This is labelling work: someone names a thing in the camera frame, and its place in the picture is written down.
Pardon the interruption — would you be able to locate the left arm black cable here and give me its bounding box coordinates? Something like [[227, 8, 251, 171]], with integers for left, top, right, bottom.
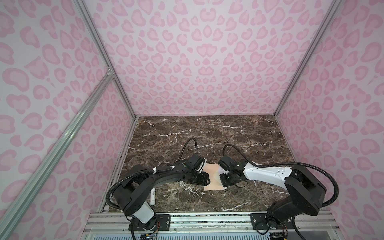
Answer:
[[104, 137, 199, 211]]

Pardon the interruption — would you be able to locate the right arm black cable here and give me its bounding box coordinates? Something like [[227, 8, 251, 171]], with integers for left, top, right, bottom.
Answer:
[[221, 143, 340, 208]]

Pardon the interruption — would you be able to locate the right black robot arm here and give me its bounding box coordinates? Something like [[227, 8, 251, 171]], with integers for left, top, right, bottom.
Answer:
[[218, 156, 327, 230]]

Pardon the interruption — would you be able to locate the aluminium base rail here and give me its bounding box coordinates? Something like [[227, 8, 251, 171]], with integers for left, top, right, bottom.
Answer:
[[81, 211, 344, 240]]

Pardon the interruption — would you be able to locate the aluminium frame diagonal bar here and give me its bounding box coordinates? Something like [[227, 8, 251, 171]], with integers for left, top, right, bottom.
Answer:
[[1, 73, 114, 240]]

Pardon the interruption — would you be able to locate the green floral letter paper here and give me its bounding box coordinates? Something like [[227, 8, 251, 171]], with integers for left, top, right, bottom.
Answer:
[[217, 166, 228, 176]]

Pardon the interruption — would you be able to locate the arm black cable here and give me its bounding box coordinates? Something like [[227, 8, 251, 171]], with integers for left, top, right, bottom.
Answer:
[[104, 137, 199, 211], [221, 143, 340, 208]]

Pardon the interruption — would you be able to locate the right rear aluminium post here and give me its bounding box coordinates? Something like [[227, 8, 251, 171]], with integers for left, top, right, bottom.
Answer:
[[274, 0, 345, 119]]

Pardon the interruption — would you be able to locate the left rear aluminium post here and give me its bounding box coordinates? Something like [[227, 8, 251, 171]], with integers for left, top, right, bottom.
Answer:
[[73, 0, 137, 120]]

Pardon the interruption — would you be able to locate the aluminium post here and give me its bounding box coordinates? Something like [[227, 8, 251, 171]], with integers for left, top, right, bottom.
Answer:
[[73, 0, 137, 120], [274, 0, 345, 119]]

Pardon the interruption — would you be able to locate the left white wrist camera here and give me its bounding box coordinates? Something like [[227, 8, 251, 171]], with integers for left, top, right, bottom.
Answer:
[[197, 159, 207, 173]]

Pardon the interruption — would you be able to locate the pink envelope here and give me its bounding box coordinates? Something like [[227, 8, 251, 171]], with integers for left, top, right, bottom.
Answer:
[[203, 164, 227, 191]]

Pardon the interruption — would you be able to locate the white glue stick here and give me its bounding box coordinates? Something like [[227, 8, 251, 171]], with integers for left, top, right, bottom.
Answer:
[[150, 188, 156, 206]]

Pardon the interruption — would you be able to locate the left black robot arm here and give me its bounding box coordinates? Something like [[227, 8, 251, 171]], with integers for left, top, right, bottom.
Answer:
[[105, 162, 211, 230]]

